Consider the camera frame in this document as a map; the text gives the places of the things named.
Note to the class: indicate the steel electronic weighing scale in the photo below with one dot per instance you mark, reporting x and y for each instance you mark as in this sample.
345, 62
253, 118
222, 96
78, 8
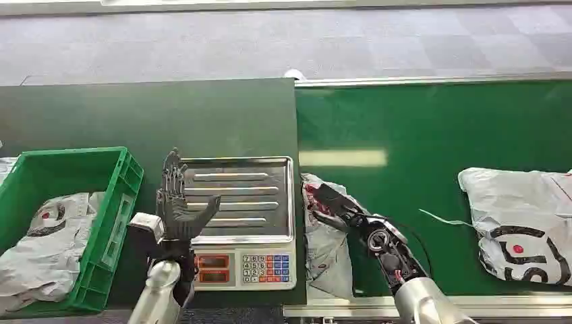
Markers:
241, 201

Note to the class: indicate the green conveyor belt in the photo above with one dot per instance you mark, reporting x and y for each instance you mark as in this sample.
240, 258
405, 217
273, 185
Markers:
429, 129

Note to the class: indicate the silver conveyor frame rail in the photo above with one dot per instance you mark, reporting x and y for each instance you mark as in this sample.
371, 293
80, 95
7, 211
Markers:
491, 305

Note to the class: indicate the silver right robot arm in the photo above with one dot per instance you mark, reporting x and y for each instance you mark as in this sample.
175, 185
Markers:
404, 273

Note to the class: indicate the small white round object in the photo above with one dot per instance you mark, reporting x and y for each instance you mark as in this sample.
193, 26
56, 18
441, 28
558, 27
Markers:
294, 74

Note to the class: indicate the grey parcel bag, black print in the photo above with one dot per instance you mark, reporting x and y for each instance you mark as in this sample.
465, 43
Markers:
49, 250

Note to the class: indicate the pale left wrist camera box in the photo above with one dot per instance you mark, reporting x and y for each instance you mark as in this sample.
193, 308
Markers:
146, 223

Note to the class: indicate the grey parcel bag corner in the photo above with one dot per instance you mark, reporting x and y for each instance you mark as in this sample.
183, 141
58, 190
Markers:
6, 167

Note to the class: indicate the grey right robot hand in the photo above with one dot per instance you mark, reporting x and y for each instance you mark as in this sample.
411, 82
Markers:
336, 205

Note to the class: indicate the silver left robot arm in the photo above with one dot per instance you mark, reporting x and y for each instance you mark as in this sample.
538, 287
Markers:
160, 286

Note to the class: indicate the thin green strip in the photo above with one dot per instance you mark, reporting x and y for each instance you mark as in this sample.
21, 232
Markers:
442, 220

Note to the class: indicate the large grey parcel bag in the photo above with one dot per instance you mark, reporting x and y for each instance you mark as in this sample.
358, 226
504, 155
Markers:
514, 210

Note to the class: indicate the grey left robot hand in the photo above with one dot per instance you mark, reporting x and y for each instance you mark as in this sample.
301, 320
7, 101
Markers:
178, 219

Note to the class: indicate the green plastic crate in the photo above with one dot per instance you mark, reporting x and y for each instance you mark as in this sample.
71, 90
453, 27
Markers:
117, 210

